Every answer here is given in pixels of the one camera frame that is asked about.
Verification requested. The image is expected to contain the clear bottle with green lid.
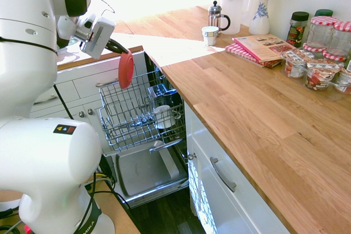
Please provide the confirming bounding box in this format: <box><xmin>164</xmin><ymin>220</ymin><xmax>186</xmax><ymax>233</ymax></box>
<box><xmin>314</xmin><ymin>9</ymin><xmax>334</xmax><ymax>18</ymax></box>

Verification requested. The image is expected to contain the blue mug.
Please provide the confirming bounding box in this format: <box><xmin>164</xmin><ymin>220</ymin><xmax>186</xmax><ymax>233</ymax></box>
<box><xmin>161</xmin><ymin>89</ymin><xmax>180</xmax><ymax>109</ymax></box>

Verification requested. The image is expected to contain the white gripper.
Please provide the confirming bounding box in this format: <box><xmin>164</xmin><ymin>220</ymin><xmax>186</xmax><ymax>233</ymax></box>
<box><xmin>82</xmin><ymin>16</ymin><xmax>130</xmax><ymax>60</ymax></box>

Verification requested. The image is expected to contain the red plastic plate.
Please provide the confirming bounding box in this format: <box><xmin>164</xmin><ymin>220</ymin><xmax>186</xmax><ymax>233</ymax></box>
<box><xmin>118</xmin><ymin>49</ymin><xmax>135</xmax><ymax>90</ymax></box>

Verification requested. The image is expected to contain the wire dishwasher rack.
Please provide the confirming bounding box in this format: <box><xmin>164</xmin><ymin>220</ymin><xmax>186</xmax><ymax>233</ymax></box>
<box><xmin>95</xmin><ymin>69</ymin><xmax>187</xmax><ymax>156</ymax></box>

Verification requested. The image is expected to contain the white cabinet unit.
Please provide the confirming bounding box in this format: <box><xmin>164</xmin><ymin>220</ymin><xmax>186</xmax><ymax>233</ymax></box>
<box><xmin>29</xmin><ymin>50</ymin><xmax>148</xmax><ymax>158</ymax></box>

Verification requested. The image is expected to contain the thin black camera cable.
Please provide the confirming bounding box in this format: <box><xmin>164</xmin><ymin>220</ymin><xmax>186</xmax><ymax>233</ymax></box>
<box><xmin>0</xmin><ymin>0</ymin><xmax>116</xmax><ymax>121</ymax></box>

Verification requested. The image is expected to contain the stainless dishwasher door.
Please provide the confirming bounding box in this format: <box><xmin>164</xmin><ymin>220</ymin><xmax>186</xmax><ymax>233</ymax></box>
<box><xmin>114</xmin><ymin>140</ymin><xmax>190</xmax><ymax>199</ymax></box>

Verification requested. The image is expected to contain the white paper cup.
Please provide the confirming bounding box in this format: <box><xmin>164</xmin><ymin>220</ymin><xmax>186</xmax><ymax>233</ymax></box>
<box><xmin>201</xmin><ymin>26</ymin><xmax>220</xmax><ymax>47</ymax></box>

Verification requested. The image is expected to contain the clear glass container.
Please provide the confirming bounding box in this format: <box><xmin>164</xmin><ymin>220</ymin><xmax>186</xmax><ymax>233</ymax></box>
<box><xmin>147</xmin><ymin>84</ymin><xmax>168</xmax><ymax>103</ymax></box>

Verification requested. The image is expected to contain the yellow cable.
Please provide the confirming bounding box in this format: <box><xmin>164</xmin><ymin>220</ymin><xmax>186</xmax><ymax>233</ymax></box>
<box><xmin>94</xmin><ymin>173</ymin><xmax>115</xmax><ymax>185</ymax></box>

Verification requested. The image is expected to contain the white vase with blue flowers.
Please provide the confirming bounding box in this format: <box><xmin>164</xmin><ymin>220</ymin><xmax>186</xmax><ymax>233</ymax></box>
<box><xmin>248</xmin><ymin>0</ymin><xmax>271</xmax><ymax>36</ymax></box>

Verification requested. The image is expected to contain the white cabinet drawer front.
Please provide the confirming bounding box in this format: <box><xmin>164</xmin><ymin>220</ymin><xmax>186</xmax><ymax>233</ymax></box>
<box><xmin>189</xmin><ymin>105</ymin><xmax>286</xmax><ymax>234</ymax></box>

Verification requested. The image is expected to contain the pink cookbook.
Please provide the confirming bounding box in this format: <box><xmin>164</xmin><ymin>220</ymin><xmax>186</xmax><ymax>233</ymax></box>
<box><xmin>232</xmin><ymin>33</ymin><xmax>304</xmax><ymax>64</ymax></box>

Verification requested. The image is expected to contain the red checkered book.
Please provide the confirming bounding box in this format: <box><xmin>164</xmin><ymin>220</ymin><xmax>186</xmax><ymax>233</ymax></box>
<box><xmin>224</xmin><ymin>43</ymin><xmax>283</xmax><ymax>69</ymax></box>

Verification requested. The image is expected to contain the white mug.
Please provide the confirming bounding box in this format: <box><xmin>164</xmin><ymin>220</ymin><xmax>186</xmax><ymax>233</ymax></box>
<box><xmin>152</xmin><ymin>105</ymin><xmax>177</xmax><ymax>130</ymax></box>

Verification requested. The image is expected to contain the plastic dessert cup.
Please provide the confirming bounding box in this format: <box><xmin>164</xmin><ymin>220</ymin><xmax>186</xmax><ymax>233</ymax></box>
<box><xmin>304</xmin><ymin>60</ymin><xmax>345</xmax><ymax>92</ymax></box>
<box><xmin>282</xmin><ymin>49</ymin><xmax>315</xmax><ymax>78</ymax></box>
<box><xmin>334</xmin><ymin>66</ymin><xmax>351</xmax><ymax>94</ymax></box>

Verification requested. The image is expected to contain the glass French press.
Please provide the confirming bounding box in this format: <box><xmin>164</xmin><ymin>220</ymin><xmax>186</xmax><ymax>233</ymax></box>
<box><xmin>207</xmin><ymin>0</ymin><xmax>231</xmax><ymax>35</ymax></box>

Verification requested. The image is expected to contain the metal drawer handle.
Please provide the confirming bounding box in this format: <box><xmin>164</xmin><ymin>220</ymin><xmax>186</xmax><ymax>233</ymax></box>
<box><xmin>32</xmin><ymin>95</ymin><xmax>60</xmax><ymax>106</ymax></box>
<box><xmin>210</xmin><ymin>156</ymin><xmax>237</xmax><ymax>193</ymax></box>
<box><xmin>95</xmin><ymin>78</ymin><xmax>119</xmax><ymax>88</ymax></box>

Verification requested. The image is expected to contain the white cabinet door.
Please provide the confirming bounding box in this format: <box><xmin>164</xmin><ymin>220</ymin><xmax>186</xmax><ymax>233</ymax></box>
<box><xmin>188</xmin><ymin>135</ymin><xmax>220</xmax><ymax>234</ymax></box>

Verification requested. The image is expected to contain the clear pitcher with blue lid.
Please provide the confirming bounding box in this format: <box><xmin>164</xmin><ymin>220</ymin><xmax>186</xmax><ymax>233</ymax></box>
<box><xmin>218</xmin><ymin>0</ymin><xmax>253</xmax><ymax>35</ymax></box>

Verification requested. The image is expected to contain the spice jar with dark lid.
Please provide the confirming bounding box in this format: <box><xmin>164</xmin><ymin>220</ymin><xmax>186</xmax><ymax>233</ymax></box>
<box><xmin>286</xmin><ymin>11</ymin><xmax>310</xmax><ymax>48</ymax></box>

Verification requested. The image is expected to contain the black base cable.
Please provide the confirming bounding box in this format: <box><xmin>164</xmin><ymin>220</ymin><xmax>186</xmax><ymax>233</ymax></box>
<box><xmin>73</xmin><ymin>170</ymin><xmax>129</xmax><ymax>234</ymax></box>

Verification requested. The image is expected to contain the glass jar red checkered lid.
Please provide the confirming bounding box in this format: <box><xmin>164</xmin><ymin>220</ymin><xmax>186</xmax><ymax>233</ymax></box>
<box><xmin>329</xmin><ymin>21</ymin><xmax>351</xmax><ymax>58</ymax></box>
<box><xmin>302</xmin><ymin>42</ymin><xmax>327</xmax><ymax>53</ymax></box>
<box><xmin>322</xmin><ymin>50</ymin><xmax>348</xmax><ymax>62</ymax></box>
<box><xmin>306</xmin><ymin>16</ymin><xmax>338</xmax><ymax>50</ymax></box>

